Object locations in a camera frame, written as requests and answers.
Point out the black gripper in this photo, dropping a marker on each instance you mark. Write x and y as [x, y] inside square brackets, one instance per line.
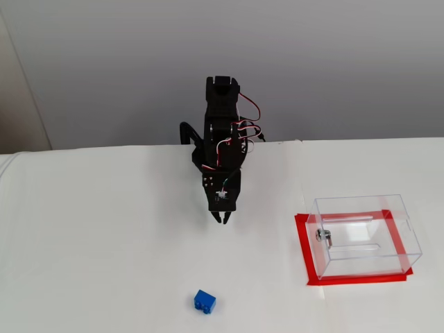
[232, 194]

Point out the blue lego brick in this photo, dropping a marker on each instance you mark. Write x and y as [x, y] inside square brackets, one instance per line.
[204, 301]

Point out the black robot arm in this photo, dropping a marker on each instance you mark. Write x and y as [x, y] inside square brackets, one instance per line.
[222, 104]

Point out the silver box lock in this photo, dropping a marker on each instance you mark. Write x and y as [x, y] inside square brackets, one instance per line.
[322, 236]

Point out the transparent plastic box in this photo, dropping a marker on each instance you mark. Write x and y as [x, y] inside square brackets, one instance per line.
[364, 239]

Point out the black table clamp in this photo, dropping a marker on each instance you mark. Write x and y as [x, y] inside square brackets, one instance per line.
[185, 130]

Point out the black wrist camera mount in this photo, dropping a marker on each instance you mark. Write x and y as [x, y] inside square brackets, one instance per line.
[222, 198]

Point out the red tape frame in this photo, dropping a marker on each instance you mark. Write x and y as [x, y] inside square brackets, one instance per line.
[357, 280]

